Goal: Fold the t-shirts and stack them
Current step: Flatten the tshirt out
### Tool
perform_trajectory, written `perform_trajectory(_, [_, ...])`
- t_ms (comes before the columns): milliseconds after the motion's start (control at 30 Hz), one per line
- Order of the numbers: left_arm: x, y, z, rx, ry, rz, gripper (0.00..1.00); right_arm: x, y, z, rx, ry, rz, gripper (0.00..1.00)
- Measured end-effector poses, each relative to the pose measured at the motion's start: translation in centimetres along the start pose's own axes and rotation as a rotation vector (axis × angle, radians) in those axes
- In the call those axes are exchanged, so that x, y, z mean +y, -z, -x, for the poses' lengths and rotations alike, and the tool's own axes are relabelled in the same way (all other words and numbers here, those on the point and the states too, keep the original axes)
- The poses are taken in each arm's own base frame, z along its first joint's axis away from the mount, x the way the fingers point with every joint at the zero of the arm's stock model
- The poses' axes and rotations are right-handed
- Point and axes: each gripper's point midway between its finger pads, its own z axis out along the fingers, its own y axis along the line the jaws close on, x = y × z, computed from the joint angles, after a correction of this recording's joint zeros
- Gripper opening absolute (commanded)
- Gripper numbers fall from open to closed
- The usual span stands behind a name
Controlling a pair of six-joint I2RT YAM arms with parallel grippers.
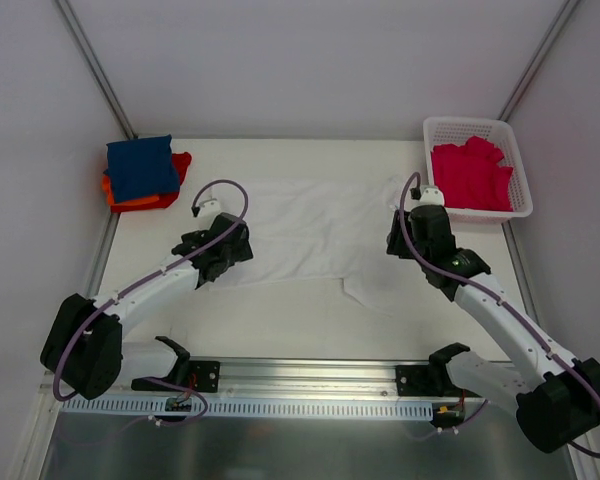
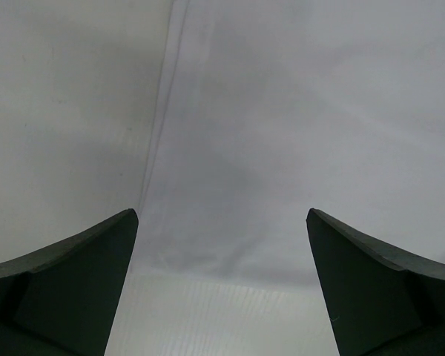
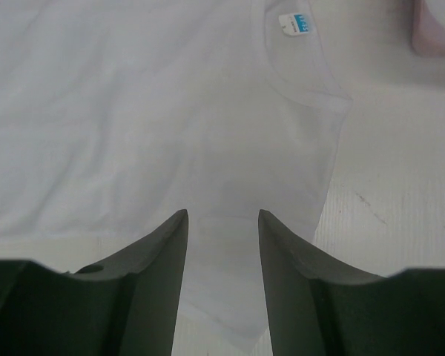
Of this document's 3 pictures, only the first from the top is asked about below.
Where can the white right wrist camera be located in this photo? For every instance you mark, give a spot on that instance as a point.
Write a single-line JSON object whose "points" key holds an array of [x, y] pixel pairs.
{"points": [[427, 195]]}

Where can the white slotted cable duct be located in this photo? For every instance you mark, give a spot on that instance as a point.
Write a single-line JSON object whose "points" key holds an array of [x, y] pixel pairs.
{"points": [[421, 411]]}

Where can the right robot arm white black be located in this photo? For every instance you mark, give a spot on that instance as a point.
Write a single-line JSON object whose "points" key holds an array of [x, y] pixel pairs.
{"points": [[554, 396]]}

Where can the aluminium frame post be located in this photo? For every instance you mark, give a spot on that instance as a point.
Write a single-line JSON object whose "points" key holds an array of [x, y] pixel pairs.
{"points": [[89, 56], [549, 40]]}

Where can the left aluminium frame post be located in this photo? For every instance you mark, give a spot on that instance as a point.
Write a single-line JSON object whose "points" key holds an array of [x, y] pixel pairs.
{"points": [[89, 56]]}

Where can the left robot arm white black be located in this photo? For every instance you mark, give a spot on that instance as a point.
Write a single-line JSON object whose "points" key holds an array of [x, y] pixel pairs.
{"points": [[86, 348]]}

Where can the right aluminium frame post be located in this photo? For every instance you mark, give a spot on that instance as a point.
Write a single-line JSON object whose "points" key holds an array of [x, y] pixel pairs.
{"points": [[549, 40]]}

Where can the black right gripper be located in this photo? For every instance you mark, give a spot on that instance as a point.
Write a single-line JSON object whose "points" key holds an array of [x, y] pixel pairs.
{"points": [[396, 240]]}

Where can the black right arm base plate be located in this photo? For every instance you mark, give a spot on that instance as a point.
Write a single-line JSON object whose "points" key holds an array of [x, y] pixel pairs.
{"points": [[422, 380]]}

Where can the folded orange t shirt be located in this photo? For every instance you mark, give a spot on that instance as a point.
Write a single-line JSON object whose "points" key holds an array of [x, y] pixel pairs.
{"points": [[138, 202]]}

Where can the crumpled pink t shirt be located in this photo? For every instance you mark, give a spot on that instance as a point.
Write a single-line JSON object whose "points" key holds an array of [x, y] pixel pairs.
{"points": [[472, 176]]}

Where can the white t shirt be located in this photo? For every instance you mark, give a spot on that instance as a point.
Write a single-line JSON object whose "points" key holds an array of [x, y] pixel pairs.
{"points": [[311, 229]]}

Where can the aluminium mounting rail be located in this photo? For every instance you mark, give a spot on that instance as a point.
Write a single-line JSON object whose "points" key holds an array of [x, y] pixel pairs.
{"points": [[346, 379]]}

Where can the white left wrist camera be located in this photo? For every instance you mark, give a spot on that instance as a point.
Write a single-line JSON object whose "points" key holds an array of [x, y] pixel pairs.
{"points": [[207, 209]]}

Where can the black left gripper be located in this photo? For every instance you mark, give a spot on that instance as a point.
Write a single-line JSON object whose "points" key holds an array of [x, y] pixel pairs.
{"points": [[231, 248]]}

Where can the folded blue t shirt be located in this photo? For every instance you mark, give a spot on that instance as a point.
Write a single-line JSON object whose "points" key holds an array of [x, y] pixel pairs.
{"points": [[141, 167]]}

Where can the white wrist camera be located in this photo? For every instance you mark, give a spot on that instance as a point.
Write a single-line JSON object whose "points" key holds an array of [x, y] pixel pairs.
{"points": [[427, 195], [207, 209]]}

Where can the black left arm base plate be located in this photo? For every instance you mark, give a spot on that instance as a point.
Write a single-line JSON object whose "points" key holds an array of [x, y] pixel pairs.
{"points": [[198, 375]]}

